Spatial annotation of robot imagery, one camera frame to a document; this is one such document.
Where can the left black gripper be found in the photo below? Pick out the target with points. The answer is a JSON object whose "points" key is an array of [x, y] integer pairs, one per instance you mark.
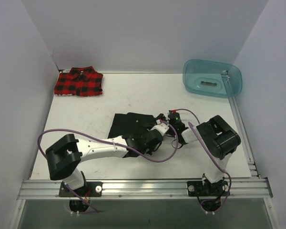
{"points": [[155, 122]]}

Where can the black long sleeve shirt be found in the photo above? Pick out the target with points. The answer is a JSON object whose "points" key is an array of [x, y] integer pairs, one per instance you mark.
{"points": [[131, 124]]}

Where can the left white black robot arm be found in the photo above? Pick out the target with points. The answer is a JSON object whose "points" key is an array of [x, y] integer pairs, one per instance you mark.
{"points": [[64, 155]]}

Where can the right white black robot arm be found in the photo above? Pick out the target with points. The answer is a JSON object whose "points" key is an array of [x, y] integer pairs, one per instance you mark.
{"points": [[217, 136]]}

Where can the teal plastic bin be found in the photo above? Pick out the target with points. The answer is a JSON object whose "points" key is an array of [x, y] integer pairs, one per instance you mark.
{"points": [[211, 78]]}

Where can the red black plaid folded shirt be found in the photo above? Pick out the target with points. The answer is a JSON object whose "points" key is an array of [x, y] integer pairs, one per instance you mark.
{"points": [[82, 82]]}

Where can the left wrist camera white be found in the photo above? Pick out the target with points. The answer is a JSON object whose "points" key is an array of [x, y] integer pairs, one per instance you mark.
{"points": [[162, 127]]}

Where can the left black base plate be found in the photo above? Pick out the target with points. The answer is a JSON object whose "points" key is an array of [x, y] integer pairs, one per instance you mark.
{"points": [[91, 189]]}

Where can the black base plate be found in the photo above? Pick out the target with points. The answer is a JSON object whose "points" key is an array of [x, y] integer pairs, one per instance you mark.
{"points": [[206, 189], [91, 189]]}

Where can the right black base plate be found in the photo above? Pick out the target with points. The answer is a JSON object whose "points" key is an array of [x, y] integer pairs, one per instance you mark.
{"points": [[206, 189]]}

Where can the aluminium front rail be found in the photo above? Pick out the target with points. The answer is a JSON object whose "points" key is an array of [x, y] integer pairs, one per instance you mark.
{"points": [[143, 189]]}

